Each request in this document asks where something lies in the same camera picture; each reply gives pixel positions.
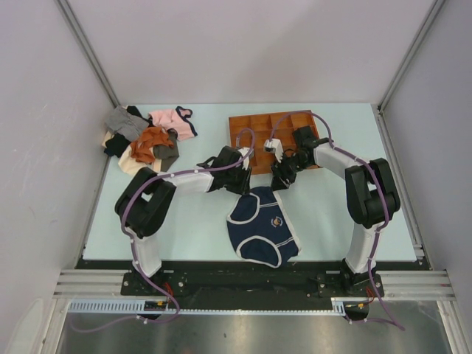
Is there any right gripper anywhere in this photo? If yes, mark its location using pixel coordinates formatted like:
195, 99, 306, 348
270, 152, 313, 192

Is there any navy underwear with white trim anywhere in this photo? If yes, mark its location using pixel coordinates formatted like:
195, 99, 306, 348
226, 187, 301, 268

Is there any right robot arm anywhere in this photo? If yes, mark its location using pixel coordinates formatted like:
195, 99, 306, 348
264, 126, 400, 296

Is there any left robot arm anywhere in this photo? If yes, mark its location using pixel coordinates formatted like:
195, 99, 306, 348
114, 146, 254, 295

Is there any olive and beige underwear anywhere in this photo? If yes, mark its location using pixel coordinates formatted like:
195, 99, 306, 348
152, 143, 179, 172

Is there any pink underwear with navy trim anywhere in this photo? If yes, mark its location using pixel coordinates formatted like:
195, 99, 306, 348
148, 106, 198, 141

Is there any orange underwear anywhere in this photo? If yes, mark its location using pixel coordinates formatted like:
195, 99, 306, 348
130, 126, 174, 164

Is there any cream underwear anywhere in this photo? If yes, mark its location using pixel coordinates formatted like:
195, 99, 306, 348
118, 145, 148, 176

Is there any black underwear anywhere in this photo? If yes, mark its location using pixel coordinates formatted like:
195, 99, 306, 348
104, 133, 131, 158

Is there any grey ribbed underwear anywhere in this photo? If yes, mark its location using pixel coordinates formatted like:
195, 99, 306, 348
105, 106, 149, 142

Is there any wooden compartment tray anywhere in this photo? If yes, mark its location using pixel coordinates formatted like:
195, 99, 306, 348
229, 112, 319, 175

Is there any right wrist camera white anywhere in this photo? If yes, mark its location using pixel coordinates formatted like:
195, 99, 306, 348
264, 138, 284, 162

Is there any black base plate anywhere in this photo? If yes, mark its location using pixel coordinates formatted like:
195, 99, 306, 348
122, 261, 384, 298

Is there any grey slotted cable duct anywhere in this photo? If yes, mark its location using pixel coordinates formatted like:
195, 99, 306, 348
68, 299, 346, 316

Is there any aluminium rail front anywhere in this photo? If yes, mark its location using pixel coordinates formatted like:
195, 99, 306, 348
55, 269, 456, 301

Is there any aluminium corner post right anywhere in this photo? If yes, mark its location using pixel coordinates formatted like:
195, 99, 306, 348
377, 0, 448, 114

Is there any aluminium corner post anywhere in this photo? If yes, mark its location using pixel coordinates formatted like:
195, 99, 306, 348
54, 0, 121, 107
377, 0, 448, 114

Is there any aluminium corner post left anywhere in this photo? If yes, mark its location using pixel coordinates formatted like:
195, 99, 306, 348
54, 0, 121, 107

